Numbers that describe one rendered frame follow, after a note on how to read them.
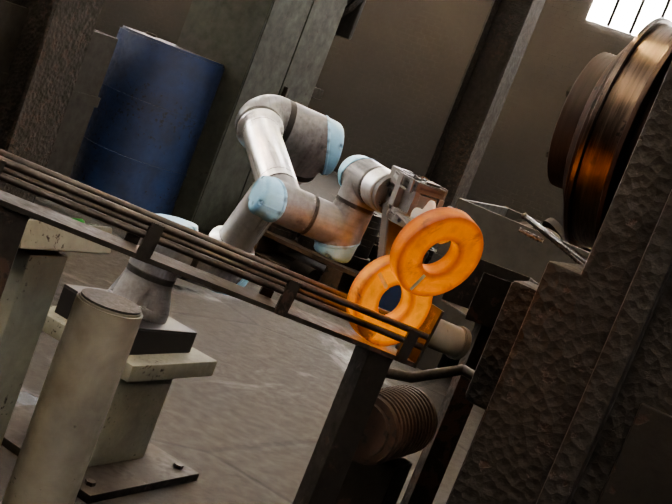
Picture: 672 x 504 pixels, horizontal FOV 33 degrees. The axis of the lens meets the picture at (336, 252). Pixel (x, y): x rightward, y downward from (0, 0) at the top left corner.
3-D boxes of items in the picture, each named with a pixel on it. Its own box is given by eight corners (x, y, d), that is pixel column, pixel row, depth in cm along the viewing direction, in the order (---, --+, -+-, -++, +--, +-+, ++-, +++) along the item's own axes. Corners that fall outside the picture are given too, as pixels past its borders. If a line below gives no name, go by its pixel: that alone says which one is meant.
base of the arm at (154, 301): (91, 294, 259) (108, 254, 258) (129, 297, 272) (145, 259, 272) (141, 322, 253) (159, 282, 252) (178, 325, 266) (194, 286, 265)
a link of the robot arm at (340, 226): (290, 237, 211) (315, 183, 209) (341, 257, 215) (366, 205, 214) (302, 249, 204) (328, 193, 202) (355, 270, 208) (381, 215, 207)
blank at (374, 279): (378, 364, 193) (367, 356, 195) (446, 308, 196) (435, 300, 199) (341, 299, 184) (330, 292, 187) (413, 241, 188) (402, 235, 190)
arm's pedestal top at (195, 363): (24, 321, 257) (30, 304, 257) (115, 321, 285) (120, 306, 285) (127, 383, 243) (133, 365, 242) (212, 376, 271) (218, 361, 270)
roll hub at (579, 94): (591, 199, 240) (644, 73, 236) (555, 187, 215) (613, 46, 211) (567, 189, 243) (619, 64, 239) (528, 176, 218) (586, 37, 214)
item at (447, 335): (461, 365, 198) (477, 335, 198) (422, 349, 194) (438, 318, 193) (444, 352, 203) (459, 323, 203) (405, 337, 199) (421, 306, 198)
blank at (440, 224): (502, 244, 186) (492, 233, 188) (448, 200, 176) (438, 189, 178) (435, 311, 189) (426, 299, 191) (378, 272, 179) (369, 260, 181)
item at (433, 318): (415, 368, 193) (444, 311, 192) (413, 367, 193) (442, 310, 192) (395, 352, 200) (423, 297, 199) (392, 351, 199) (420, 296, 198)
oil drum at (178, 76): (194, 233, 600) (253, 73, 588) (125, 227, 547) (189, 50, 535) (110, 192, 626) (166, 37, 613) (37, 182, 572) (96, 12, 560)
